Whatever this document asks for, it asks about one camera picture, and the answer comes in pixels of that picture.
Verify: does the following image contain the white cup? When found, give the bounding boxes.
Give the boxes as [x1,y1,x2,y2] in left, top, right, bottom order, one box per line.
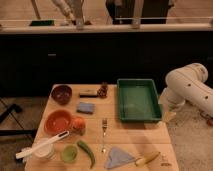
[33,144,54,160]

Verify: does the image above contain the white dish brush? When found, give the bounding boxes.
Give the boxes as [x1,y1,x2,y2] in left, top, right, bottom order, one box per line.
[15,131,70,159]

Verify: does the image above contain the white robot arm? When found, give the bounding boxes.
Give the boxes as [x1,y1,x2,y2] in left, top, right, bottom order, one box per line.
[159,63,213,117]

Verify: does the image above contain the orange bowl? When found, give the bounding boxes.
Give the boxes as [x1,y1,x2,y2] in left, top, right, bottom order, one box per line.
[44,110,73,135]

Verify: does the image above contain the blue folded cloth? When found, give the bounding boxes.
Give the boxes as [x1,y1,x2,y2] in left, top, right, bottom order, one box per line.
[104,147,135,169]

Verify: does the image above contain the small green cup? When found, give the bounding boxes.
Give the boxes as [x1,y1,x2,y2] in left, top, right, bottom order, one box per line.
[61,145,78,163]

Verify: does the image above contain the silver fork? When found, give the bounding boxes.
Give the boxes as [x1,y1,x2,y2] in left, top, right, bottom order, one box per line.
[101,118,107,153]

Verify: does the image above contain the blue sponge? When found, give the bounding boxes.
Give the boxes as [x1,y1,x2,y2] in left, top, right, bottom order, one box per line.
[77,102,95,114]

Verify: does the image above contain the black and tan block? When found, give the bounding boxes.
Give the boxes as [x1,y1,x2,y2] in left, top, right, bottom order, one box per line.
[79,90,98,98]

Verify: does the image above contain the green chili pepper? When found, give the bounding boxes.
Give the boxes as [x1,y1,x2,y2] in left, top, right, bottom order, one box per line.
[77,140,96,169]

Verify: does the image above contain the orange apple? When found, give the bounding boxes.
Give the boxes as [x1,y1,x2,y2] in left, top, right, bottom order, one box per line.
[72,117,86,131]

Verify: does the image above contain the dark brown bowl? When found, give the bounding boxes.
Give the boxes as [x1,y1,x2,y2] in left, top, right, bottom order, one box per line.
[51,85,72,105]

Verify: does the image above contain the brown pine cone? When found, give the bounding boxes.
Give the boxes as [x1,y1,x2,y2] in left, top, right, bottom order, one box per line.
[97,82,108,98]

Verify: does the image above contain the green plastic tray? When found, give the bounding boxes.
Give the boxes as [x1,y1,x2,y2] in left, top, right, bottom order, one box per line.
[117,79,162,123]

